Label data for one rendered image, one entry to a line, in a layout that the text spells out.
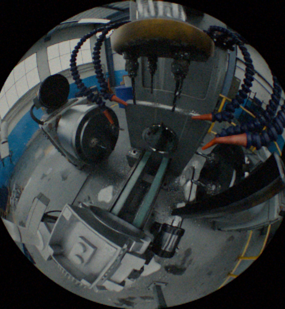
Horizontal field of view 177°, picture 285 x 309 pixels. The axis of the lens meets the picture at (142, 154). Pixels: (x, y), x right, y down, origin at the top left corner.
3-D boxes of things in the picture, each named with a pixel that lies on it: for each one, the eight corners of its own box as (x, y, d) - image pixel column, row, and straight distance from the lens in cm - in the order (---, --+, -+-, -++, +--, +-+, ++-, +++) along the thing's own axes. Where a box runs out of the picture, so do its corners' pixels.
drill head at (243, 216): (183, 159, 45) (206, 112, 31) (242, 182, 66) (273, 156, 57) (167, 212, 35) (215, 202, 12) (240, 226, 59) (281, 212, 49)
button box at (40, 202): (50, 199, 44) (40, 190, 44) (47, 206, 37) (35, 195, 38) (37, 227, 53) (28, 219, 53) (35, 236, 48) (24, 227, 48)
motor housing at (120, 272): (103, 206, 37) (66, 193, 22) (149, 231, 35) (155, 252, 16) (80, 244, 45) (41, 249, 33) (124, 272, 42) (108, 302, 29)
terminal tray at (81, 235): (89, 208, 22) (65, 201, 17) (132, 237, 19) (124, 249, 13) (67, 245, 27) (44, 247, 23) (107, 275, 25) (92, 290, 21)
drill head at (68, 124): (89, 129, 74) (76, 98, 66) (129, 141, 50) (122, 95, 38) (64, 152, 68) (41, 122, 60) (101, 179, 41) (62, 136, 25)
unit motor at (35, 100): (70, 124, 95) (51, 81, 90) (90, 129, 66) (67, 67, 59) (49, 143, 91) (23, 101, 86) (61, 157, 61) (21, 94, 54)
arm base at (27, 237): (42, 254, 96) (24, 252, 88) (30, 235, 105) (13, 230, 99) (46, 241, 82) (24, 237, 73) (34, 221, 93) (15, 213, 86)
